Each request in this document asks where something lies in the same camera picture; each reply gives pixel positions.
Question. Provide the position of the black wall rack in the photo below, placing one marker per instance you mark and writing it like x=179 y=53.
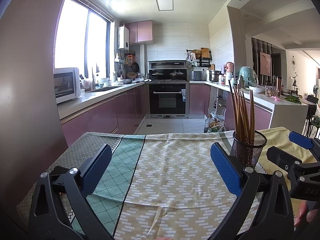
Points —
x=203 y=62

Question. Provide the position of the green leafy vegetables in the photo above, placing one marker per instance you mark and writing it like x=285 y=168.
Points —
x=293 y=99

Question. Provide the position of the clear egg box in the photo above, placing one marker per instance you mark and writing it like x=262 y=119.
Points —
x=271 y=91

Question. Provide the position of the black mesh utensil holder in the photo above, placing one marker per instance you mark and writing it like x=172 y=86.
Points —
x=250 y=152

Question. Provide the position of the plastic oil bottles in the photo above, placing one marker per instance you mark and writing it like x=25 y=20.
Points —
x=213 y=125

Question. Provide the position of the patterned green yellow tablecloth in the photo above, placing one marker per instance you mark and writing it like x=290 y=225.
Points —
x=170 y=175

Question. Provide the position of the white microwave oven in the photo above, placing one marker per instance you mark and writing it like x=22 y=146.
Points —
x=66 y=85

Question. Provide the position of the pink island base cabinets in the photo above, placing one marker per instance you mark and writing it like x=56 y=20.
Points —
x=262 y=117

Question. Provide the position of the dark dining chair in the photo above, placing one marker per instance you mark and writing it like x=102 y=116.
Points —
x=312 y=115

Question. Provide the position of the person's right hand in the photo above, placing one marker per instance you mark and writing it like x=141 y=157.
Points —
x=308 y=213

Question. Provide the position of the green bagged appliance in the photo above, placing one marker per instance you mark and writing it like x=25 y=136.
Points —
x=248 y=76

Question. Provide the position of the pink wall picture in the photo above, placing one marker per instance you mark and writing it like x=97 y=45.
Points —
x=265 y=63

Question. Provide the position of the pink kettle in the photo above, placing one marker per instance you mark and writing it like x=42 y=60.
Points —
x=230 y=68

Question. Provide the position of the brown tumbler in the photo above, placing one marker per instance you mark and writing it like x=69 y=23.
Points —
x=279 y=85

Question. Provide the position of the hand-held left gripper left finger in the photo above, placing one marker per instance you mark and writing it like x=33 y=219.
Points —
x=98 y=170

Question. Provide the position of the long pink base cabinets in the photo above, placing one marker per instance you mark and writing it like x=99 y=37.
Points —
x=100 y=117

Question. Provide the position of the bunch of wooden chopsticks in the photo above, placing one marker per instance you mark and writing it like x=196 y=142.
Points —
x=242 y=115

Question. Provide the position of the hanging black frying pan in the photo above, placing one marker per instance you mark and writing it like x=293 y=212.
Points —
x=135 y=67

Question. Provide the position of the steel thermos flask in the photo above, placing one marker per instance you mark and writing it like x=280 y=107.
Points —
x=240 y=82

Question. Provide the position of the white water heater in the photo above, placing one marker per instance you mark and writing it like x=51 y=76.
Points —
x=123 y=37

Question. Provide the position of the round wall clock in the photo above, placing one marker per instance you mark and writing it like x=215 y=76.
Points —
x=294 y=62

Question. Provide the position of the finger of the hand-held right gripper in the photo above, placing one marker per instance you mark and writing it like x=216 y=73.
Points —
x=282 y=157
x=301 y=140

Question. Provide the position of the steel mixing bowl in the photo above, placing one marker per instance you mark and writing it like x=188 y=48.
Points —
x=127 y=81

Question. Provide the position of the narrow pink base cabinet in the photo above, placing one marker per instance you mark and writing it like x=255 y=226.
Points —
x=198 y=100

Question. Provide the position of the black lidded pot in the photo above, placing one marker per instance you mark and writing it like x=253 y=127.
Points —
x=178 y=75
x=157 y=75

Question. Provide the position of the pink wall cabinet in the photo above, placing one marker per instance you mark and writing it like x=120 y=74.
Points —
x=140 y=31

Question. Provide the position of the kitchen window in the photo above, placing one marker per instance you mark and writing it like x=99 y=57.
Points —
x=82 y=37

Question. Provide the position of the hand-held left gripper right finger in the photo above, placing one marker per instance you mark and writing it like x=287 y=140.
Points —
x=226 y=170

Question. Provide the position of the steel sink faucet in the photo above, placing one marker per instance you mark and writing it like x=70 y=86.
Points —
x=94 y=78

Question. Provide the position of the wooden cutting board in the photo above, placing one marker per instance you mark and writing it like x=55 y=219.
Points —
x=205 y=53

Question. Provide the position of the black built-in oven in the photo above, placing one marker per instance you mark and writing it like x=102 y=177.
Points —
x=168 y=100

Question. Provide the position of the ceiling light panel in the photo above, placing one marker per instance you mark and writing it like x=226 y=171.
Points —
x=164 y=3

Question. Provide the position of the steel stockpot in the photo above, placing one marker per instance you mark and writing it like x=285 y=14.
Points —
x=215 y=76

